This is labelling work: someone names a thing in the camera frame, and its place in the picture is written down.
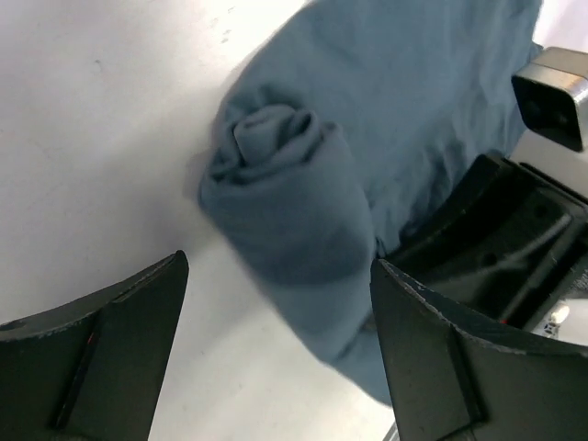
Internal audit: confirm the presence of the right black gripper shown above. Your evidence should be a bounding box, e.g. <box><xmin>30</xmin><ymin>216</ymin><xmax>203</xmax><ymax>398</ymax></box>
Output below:
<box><xmin>385</xmin><ymin>153</ymin><xmax>587</xmax><ymax>331</ymax></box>

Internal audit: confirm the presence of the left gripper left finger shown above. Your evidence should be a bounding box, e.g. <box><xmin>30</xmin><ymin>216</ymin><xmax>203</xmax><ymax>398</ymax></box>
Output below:
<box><xmin>1</xmin><ymin>251</ymin><xmax>189</xmax><ymax>440</ymax></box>

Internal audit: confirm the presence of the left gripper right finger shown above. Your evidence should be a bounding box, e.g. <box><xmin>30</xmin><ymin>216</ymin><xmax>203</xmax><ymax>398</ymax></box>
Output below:
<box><xmin>370</xmin><ymin>260</ymin><xmax>587</xmax><ymax>440</ymax></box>

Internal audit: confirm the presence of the dark teal t-shirt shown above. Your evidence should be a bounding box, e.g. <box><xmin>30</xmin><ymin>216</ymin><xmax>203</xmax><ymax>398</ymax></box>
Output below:
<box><xmin>198</xmin><ymin>1</ymin><xmax>541</xmax><ymax>403</ymax></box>

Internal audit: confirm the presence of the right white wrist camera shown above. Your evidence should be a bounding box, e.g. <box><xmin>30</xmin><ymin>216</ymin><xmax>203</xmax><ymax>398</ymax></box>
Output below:
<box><xmin>512</xmin><ymin>47</ymin><xmax>587</xmax><ymax>195</ymax></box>

